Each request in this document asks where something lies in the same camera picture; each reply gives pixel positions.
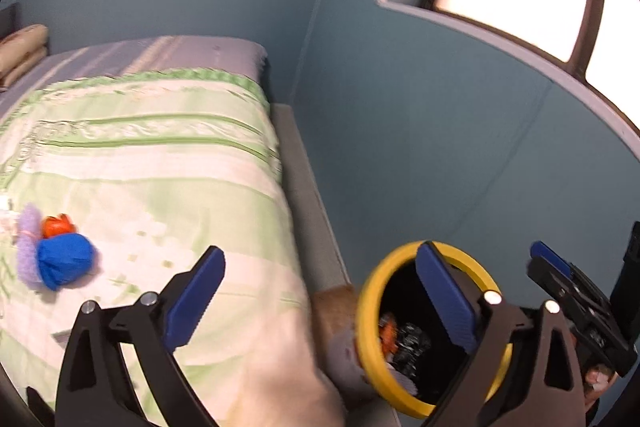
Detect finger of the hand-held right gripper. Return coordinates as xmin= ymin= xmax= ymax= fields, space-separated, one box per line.
xmin=527 ymin=257 xmax=576 ymax=308
xmin=530 ymin=241 xmax=586 ymax=288

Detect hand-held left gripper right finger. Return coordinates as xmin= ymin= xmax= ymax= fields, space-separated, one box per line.
xmin=416 ymin=241 xmax=586 ymax=427

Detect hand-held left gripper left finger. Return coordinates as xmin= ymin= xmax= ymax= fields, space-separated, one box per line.
xmin=55 ymin=246 xmax=226 ymax=427

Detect black plastic bag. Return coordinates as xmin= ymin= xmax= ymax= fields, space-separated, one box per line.
xmin=395 ymin=322 xmax=432 ymax=376

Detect orange foil snack wrapper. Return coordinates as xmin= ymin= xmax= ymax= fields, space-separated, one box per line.
xmin=378 ymin=314 xmax=399 ymax=361

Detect yellow rimmed trash bin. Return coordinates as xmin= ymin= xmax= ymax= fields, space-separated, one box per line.
xmin=322 ymin=241 xmax=514 ymax=419

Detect blue bag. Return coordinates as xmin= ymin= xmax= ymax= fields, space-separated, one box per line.
xmin=37 ymin=233 xmax=97 ymax=292

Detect small orange wrapper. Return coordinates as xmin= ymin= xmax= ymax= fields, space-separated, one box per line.
xmin=41 ymin=214 xmax=77 ymax=239

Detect purple foam fruit net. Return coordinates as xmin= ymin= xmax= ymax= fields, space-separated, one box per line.
xmin=15 ymin=203 xmax=45 ymax=293

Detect person's right hand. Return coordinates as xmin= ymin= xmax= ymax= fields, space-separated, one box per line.
xmin=582 ymin=364 xmax=619 ymax=400

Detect green floral blanket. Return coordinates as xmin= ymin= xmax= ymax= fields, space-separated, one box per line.
xmin=0 ymin=67 xmax=347 ymax=427

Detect grey upholstered bed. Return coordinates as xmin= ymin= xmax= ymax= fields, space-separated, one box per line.
xmin=0 ymin=2 xmax=353 ymax=293

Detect striped grey bed sheet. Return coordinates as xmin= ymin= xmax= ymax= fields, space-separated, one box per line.
xmin=0 ymin=36 xmax=269 ymax=110

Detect beige folded quilt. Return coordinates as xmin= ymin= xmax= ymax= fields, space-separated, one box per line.
xmin=0 ymin=24 xmax=50 ymax=90

